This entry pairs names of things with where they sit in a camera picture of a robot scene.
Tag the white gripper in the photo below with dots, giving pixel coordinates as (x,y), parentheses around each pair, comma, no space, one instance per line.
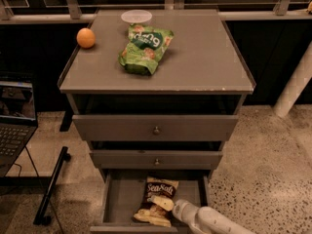
(182,211)

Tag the brown sea salt chip bag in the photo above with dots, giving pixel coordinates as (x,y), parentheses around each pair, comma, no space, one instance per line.
(151,213)

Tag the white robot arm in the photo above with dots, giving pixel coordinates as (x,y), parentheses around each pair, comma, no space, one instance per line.
(200,220)

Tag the grey open bottom drawer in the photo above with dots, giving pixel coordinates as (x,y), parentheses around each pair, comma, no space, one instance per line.
(124,191)

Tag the grey middle drawer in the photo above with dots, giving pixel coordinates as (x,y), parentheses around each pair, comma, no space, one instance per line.
(156,159)

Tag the grey top drawer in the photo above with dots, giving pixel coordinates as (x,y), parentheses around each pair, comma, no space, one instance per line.
(155,127)

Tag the grey drawer cabinet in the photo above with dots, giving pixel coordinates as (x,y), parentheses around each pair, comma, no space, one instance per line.
(201,73)

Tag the green chip bag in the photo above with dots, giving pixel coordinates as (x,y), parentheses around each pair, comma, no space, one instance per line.
(145,49)

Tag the black laptop stand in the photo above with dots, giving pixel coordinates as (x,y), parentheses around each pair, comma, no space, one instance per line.
(41,184)

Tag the black laptop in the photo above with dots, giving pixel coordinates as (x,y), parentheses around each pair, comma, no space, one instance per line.
(18,119)

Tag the orange fruit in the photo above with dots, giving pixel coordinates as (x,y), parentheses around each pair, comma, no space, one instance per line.
(86,38)

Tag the clear plastic bowl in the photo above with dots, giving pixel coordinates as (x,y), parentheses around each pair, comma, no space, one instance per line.
(136,16)

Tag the metal window railing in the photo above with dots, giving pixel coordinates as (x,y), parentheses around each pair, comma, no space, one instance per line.
(37,11)

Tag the white diagonal post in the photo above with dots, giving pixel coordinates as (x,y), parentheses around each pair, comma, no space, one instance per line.
(295,86)

